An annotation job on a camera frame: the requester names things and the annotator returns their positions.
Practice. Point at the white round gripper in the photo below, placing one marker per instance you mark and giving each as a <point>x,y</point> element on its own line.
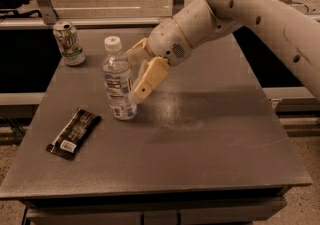
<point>167,43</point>

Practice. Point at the clear plastic water bottle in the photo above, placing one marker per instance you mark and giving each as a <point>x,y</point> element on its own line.
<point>118,79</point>

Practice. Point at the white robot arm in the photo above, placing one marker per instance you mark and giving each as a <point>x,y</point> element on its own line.
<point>292,36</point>

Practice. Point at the black rxbar chocolate wrapper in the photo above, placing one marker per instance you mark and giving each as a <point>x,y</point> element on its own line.
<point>74,134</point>

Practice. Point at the green white soda can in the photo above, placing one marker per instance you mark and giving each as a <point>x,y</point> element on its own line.
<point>67,39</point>

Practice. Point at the left metal bracket post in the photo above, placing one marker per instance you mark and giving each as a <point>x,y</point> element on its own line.
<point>47,11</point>

